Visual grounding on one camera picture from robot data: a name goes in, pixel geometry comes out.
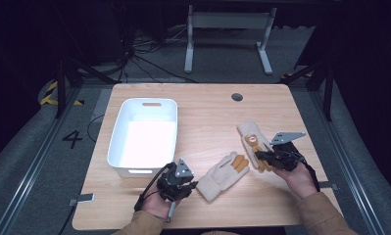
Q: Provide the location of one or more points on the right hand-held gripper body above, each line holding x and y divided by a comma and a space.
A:
287, 158

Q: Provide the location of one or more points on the beige glove with bear patch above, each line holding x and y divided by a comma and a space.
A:
250, 130

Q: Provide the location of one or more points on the person's left hand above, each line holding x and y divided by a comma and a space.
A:
157, 207

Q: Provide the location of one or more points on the person's tan clothing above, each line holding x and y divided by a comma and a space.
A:
219, 233

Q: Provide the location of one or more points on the white plastic bin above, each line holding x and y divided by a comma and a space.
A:
147, 143

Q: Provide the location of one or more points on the aluminium floor rail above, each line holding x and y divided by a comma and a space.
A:
29, 173
350, 169

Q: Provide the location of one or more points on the grey metal stand frame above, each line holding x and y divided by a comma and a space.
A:
229, 20

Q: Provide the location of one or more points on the person's right hand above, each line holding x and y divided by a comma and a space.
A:
299, 182

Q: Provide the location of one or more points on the grey metal table bracket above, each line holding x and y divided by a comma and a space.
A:
330, 186
85, 197

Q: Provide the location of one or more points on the beige glove with orange fingers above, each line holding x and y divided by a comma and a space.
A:
219, 178

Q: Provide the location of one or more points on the black metal stand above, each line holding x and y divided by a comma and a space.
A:
328, 94
60, 88

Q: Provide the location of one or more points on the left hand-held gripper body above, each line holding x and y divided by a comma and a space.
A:
174, 182

